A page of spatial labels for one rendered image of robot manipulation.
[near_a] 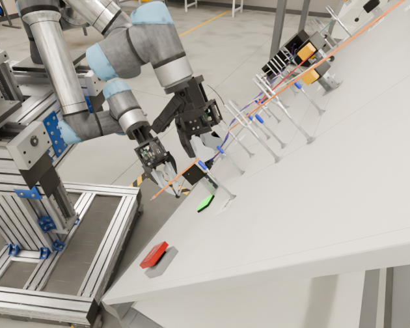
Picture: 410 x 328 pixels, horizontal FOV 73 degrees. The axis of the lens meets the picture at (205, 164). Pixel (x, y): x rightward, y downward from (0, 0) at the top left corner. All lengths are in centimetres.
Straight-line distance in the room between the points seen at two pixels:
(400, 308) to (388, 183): 49
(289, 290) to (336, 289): 14
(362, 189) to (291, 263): 9
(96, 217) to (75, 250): 24
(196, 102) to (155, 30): 16
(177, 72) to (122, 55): 11
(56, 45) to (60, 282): 119
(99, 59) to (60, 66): 28
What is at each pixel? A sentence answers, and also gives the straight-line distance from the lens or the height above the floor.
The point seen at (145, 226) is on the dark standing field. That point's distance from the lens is 203.
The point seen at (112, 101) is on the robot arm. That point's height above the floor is 122.
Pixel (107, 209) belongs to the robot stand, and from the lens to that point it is 192.
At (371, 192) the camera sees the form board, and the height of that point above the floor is 141.
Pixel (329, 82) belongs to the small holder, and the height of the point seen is 133.
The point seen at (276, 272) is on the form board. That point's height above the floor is 133.
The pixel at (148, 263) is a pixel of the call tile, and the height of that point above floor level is 112.
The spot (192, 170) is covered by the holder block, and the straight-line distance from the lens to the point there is 68.
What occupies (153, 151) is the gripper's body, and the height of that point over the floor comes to 113.
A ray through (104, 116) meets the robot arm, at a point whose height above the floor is 115.
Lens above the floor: 158
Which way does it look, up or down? 40 degrees down
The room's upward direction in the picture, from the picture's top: straight up
